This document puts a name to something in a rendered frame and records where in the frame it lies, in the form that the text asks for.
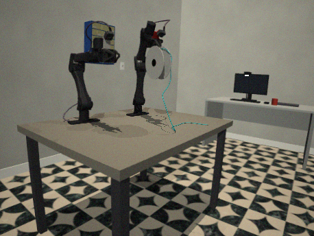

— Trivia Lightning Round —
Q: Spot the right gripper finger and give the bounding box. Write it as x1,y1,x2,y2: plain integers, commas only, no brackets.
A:
112,49,120,63
103,49,114,62

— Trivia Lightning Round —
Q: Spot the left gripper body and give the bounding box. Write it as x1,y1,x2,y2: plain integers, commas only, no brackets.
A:
146,31,163,48

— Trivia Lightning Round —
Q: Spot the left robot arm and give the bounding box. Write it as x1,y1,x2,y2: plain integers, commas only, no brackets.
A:
126,21,166,117

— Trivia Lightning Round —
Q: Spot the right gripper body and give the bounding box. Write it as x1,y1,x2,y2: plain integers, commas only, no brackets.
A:
97,37,112,63

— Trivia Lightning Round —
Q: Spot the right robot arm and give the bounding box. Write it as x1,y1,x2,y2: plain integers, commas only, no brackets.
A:
68,31,114,125

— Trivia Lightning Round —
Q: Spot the grey cable reel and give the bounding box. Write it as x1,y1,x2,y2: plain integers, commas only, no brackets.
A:
145,46,171,80

